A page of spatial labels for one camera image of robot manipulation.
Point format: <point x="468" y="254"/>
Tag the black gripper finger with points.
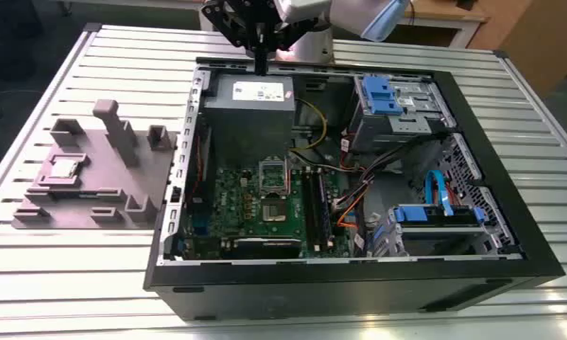
<point x="293" y="35"/>
<point x="228" y="25"/>

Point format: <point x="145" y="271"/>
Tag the silver CPU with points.
<point x="65" y="169"/>

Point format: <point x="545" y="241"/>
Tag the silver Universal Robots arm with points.
<point x="312" y="46"/>

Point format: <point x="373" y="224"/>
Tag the CPU socket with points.
<point x="274" y="211"/>

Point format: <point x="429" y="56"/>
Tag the grey power supply unit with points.
<point x="246" y="127"/>

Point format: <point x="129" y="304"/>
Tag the silver metal drive cage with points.
<point x="406" y="125"/>

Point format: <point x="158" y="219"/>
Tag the thin locking lever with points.
<point x="290" y="182"/>

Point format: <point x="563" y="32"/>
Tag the green motherboard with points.
<point x="232" y="198"/>

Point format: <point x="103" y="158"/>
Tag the dark installed RAM stick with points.
<point x="322" y="205"/>

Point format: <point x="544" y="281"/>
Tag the grey parts rack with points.
<point x="99" y="170"/>

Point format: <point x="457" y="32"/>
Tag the wooden cabinet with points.
<point x="549" y="42"/>

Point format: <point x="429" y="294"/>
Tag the hard disk in blue carrier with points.
<point x="414" y="214"/>

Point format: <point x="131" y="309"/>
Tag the RAM stick with gold contacts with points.
<point x="75" y="194"/>

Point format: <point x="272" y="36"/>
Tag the black graphics card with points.
<point x="265" y="246"/>

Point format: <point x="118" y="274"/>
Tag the silver metal disk bay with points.
<point x="445" y="231"/>

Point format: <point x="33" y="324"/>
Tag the black PC case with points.
<point x="312" y="294"/>

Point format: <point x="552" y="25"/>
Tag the blue plastic drive rail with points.
<point x="381" y="88"/>
<point x="390" y="108"/>

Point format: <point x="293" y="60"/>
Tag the wooden desk with white frame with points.
<point x="455" y="10"/>

